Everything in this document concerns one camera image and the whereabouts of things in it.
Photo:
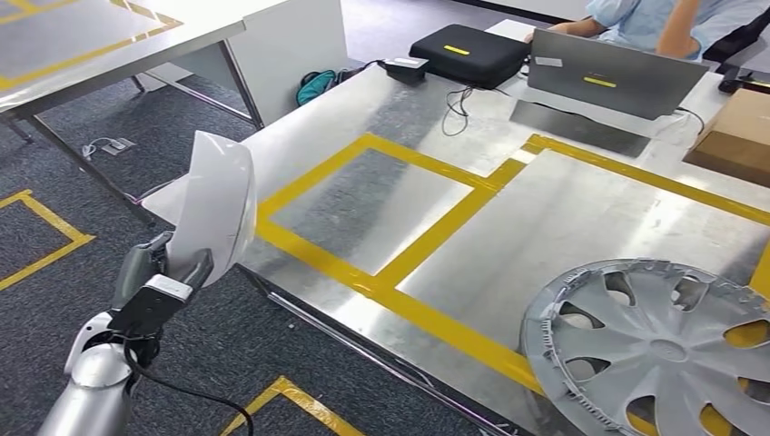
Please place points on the yellow tape frames on workbench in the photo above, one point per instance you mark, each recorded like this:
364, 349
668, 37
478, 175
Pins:
433, 325

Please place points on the yellow tape on steel table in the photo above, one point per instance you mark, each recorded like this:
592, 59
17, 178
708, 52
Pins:
144, 36

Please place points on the grey plastic hubcap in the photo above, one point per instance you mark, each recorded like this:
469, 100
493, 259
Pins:
662, 349

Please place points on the grey laptop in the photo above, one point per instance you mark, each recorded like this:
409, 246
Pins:
649, 90

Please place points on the brown cardboard box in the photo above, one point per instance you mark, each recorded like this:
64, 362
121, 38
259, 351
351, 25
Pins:
737, 132

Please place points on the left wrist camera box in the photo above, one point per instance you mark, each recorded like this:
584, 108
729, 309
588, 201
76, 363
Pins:
150, 310

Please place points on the grey floor socket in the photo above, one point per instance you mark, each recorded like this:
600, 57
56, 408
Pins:
117, 146

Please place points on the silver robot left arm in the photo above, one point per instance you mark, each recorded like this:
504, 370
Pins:
90, 397

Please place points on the teal bag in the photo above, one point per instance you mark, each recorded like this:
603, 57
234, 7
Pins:
316, 87

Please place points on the steel table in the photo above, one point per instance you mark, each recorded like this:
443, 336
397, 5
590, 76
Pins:
90, 42

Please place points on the black power adapter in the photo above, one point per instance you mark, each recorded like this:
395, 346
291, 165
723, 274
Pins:
406, 71

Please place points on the steel workbench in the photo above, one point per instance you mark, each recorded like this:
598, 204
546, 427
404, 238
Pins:
541, 228

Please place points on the white desk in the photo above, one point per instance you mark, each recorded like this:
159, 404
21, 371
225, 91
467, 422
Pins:
289, 54

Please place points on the black flat device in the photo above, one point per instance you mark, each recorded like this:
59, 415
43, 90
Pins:
731, 81

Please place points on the black zip case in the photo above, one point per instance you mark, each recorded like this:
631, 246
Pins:
469, 66

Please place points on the white curved plastic part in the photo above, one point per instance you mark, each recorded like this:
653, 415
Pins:
216, 204

